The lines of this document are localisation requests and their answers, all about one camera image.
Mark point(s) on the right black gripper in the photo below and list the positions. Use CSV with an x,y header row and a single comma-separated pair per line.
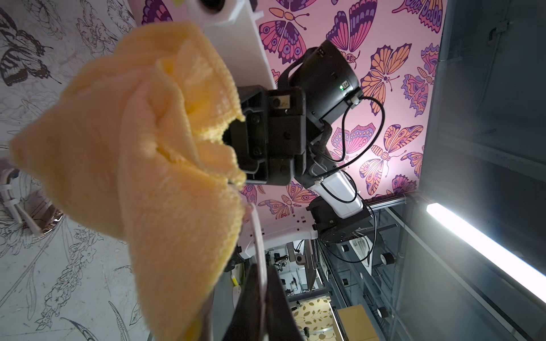
x,y
270,141

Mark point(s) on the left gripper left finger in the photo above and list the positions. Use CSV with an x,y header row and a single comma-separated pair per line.
x,y
248,322

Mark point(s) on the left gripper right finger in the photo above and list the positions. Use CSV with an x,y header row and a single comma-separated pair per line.
x,y
280,323

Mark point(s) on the yellow cleaning cloth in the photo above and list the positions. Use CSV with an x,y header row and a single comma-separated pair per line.
x,y
133,149

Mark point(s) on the pink strap round watch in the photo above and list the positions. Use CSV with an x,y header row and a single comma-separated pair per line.
x,y
251,241

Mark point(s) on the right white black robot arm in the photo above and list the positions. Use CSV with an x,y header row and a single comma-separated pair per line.
x,y
322,203

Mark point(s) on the ceiling light strip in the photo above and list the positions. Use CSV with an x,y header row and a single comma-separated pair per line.
x,y
523,273

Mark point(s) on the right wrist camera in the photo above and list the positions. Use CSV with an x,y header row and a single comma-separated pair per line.
x,y
233,32

